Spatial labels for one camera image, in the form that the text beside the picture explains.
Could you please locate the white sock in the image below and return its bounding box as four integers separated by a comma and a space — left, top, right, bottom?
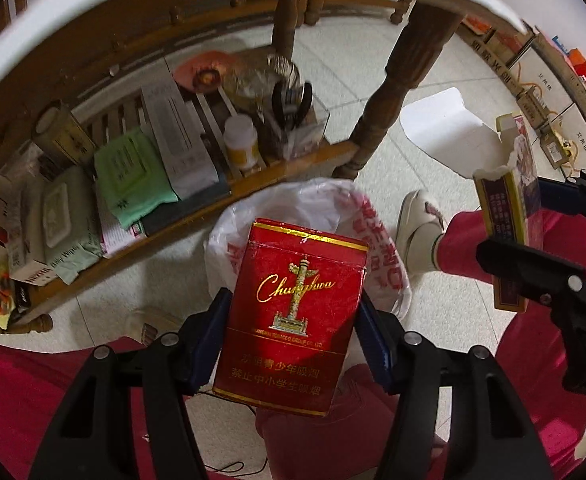
429, 232, 456, 275

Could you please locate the white red-printed plastic bag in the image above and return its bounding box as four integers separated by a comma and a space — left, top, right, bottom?
204, 177, 414, 356

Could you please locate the yellow and purple box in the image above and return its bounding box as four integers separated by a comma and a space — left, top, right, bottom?
473, 112, 544, 313

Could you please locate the long white box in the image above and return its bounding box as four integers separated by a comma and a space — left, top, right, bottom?
140, 74, 219, 200

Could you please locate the clear plastic container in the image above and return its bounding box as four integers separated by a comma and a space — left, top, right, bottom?
258, 95, 331, 161

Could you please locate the white shoe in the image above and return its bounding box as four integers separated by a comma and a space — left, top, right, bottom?
395, 190, 448, 271

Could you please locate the pale green wet wipes pack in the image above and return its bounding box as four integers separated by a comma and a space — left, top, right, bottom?
40, 165, 105, 283

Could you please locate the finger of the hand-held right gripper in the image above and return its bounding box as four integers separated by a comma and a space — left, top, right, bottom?
540, 170, 586, 281
475, 238, 586, 413

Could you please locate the black cable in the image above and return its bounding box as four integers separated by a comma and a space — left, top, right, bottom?
193, 390, 274, 476

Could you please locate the green tissue packet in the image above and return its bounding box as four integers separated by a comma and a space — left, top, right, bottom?
94, 127, 180, 228

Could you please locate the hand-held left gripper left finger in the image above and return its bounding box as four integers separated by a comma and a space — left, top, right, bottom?
28, 287, 233, 480

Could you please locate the beige tin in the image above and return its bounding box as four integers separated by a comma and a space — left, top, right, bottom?
30, 101, 96, 168

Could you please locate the wooden table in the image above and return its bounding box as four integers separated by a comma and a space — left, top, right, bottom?
0, 0, 528, 336

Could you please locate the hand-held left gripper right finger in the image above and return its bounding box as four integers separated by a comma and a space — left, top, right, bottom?
355, 291, 554, 480

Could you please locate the dark grey book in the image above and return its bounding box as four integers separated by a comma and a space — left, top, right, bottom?
140, 172, 230, 236

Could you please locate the row of cardboard boxes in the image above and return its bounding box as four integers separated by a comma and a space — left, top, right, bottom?
458, 15, 586, 171

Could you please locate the white bottle yellow label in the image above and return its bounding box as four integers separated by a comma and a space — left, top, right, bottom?
223, 114, 261, 171

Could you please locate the white cardboard piece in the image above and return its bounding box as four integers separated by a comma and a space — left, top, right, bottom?
399, 87, 498, 177

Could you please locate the small white box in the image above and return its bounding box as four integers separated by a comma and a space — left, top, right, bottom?
8, 255, 56, 286

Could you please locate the red cigarette pack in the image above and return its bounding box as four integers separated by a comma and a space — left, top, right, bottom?
212, 217, 369, 417

